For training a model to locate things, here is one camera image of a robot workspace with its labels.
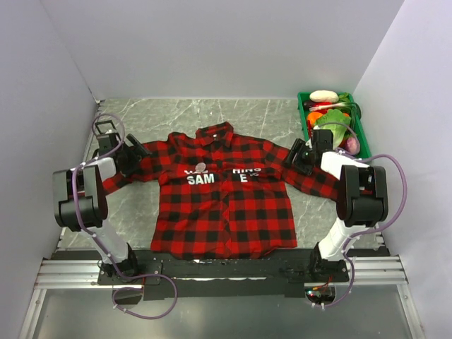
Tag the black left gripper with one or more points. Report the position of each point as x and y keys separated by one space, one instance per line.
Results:
x=135 y=159

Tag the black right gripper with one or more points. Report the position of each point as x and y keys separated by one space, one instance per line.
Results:
x=300 y=167

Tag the round pink brooch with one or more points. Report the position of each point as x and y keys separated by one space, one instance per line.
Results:
x=200 y=167

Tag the red black plaid shirt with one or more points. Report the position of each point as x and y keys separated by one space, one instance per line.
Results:
x=237 y=208

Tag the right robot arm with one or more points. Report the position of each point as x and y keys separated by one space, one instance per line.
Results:
x=362 y=198

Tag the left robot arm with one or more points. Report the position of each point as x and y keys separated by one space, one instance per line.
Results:
x=80 y=202

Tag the black brooch display box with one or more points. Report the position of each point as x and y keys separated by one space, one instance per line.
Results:
x=103 y=127

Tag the orange fruit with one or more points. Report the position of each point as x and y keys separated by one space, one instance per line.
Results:
x=312 y=117

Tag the dark purple eggplant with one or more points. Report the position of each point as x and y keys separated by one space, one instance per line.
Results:
x=308 y=104

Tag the green white cabbage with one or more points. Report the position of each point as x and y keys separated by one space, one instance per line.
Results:
x=336 y=121

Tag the purple onion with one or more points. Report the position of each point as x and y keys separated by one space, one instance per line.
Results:
x=352 y=146

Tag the white potato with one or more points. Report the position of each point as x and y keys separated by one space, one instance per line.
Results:
x=324 y=96

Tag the white green onion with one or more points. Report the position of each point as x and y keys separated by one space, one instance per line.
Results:
x=319 y=106

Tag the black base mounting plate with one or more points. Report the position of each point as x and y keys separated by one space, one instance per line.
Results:
x=284 y=272

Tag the small circuit board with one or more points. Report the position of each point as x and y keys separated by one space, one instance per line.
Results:
x=320 y=295

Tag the aluminium frame rail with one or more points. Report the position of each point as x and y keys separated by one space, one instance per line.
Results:
x=85 y=274

